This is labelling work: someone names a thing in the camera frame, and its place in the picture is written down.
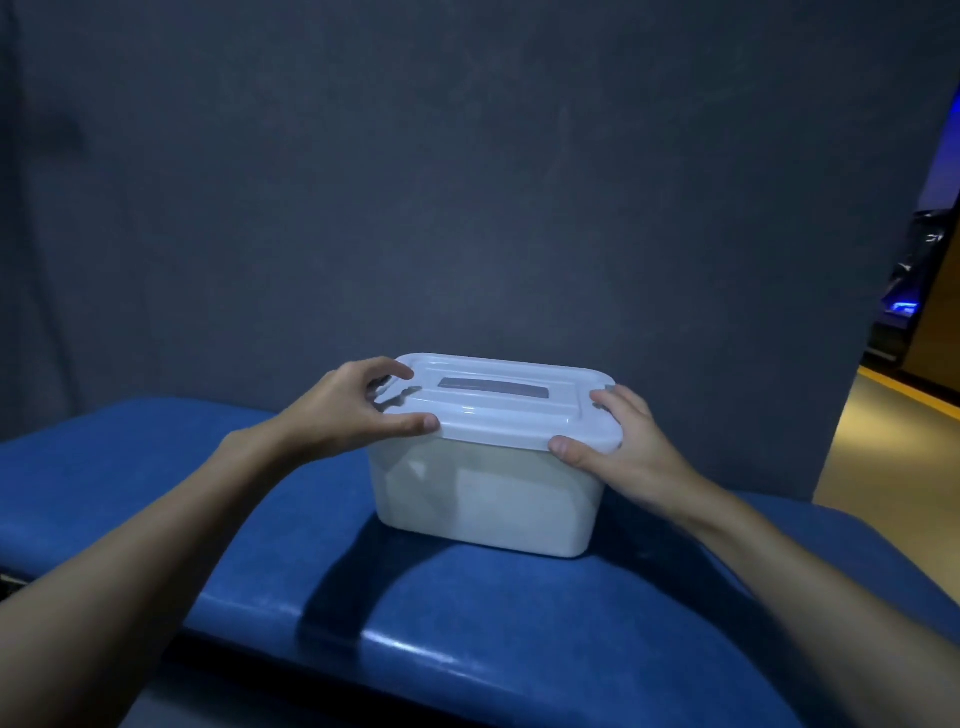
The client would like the person's left hand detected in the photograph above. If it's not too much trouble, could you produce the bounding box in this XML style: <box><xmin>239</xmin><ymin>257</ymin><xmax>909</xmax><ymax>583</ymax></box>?
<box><xmin>273</xmin><ymin>356</ymin><xmax>442</xmax><ymax>468</ymax></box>

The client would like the person's right hand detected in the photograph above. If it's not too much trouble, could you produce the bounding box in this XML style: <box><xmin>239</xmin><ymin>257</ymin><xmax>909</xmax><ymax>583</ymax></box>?
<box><xmin>548</xmin><ymin>384</ymin><xmax>708</xmax><ymax>526</ymax></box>

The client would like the white plastic lid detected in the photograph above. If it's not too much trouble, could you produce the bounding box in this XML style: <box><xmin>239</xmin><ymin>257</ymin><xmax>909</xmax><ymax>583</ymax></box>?
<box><xmin>372</xmin><ymin>352</ymin><xmax>625</xmax><ymax>454</ymax></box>

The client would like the white storage box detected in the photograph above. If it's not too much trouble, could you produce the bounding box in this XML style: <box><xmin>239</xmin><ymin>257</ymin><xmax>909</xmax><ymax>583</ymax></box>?
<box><xmin>365</xmin><ymin>434</ymin><xmax>607</xmax><ymax>559</ymax></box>

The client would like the person's right forearm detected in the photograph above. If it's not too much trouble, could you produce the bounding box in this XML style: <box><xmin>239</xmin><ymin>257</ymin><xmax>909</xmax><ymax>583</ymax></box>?
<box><xmin>674</xmin><ymin>479</ymin><xmax>960</xmax><ymax>728</ymax></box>

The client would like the person's left forearm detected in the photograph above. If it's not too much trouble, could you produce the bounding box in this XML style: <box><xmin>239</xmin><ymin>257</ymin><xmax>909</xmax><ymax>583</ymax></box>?
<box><xmin>0</xmin><ymin>423</ymin><xmax>301</xmax><ymax>728</ymax></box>

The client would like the blue padded bench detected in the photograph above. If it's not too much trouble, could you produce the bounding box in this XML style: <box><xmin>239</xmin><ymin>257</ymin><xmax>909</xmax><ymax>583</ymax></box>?
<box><xmin>0</xmin><ymin>397</ymin><xmax>960</xmax><ymax>728</ymax></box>

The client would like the dark gym machine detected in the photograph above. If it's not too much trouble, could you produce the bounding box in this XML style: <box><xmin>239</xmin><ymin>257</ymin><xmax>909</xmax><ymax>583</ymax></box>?
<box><xmin>873</xmin><ymin>209</ymin><xmax>948</xmax><ymax>354</ymax></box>

